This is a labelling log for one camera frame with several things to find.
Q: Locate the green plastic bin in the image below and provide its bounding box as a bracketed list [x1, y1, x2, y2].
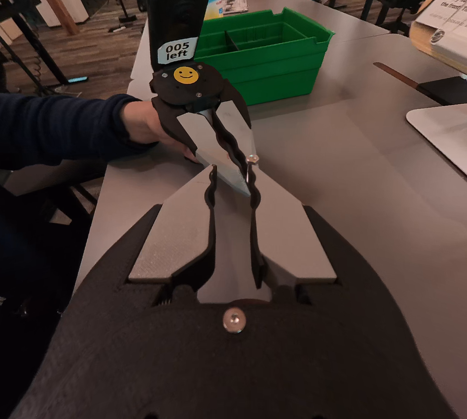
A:
[193, 7, 335, 106]

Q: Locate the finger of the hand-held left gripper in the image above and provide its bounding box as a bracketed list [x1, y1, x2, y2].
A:
[210, 101, 257, 175]
[176, 109, 252, 197]

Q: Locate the person's left forearm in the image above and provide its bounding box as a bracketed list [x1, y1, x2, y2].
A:
[0, 93, 157, 171]

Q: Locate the silver bolt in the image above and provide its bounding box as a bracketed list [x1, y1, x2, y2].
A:
[244, 154, 260, 186]

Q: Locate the person's left hand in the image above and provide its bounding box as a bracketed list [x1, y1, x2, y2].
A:
[122, 99, 200, 164]

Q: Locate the black flat block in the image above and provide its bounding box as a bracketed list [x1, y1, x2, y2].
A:
[417, 76, 467, 106]

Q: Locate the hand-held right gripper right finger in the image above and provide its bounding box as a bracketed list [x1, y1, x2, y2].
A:
[249, 164, 338, 290]

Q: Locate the small printed booklet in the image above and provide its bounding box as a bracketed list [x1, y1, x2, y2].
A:
[222, 0, 249, 15]

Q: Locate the white cabinet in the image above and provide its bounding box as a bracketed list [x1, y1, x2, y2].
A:
[36, 0, 90, 27]

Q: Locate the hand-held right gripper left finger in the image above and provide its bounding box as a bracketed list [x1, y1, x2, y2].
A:
[128, 164, 218, 293]

